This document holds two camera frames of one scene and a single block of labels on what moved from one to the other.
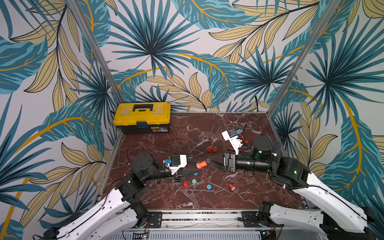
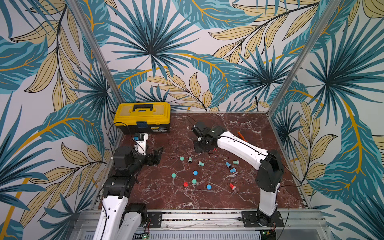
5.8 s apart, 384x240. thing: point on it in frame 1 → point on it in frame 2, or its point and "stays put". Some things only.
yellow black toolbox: (143, 117) stays put
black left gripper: (184, 174) → (151, 162)
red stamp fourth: (232, 187) stays put
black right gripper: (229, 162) → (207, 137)
